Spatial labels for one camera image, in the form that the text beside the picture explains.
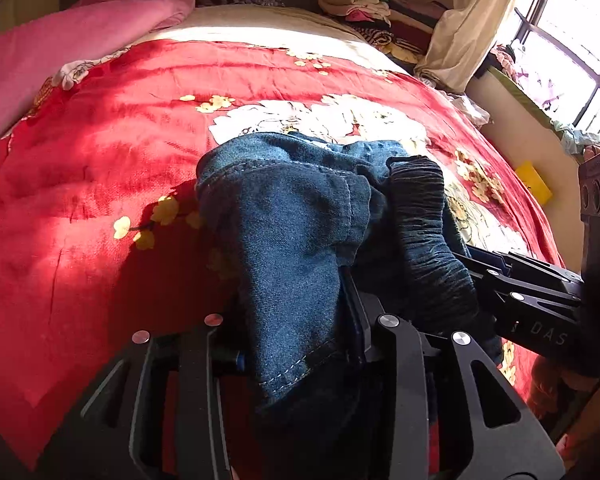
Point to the white crumpled cloth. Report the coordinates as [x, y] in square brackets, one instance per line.
[470, 110]

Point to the yellow box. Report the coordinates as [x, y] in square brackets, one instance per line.
[534, 182]

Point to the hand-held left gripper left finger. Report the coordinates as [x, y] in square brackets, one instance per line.
[205, 360]

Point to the red floral blanket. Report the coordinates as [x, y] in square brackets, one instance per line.
[105, 135]

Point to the light blue cloth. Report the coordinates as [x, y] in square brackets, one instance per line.
[577, 137]

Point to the pink quilt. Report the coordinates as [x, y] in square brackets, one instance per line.
[55, 45]

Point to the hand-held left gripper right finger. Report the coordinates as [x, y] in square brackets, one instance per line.
[402, 360]

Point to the person's right hand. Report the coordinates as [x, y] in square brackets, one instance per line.
[547, 385]

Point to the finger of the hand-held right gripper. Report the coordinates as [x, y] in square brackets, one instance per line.
[525, 267]
[520, 292]

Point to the window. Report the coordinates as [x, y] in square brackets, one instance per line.
[570, 40]

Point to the pile of folded clothes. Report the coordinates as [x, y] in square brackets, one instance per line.
[370, 7]

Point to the blue denim pants lace trim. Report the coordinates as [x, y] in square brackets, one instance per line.
[290, 240]

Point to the cream curtain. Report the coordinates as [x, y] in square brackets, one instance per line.
[470, 25]

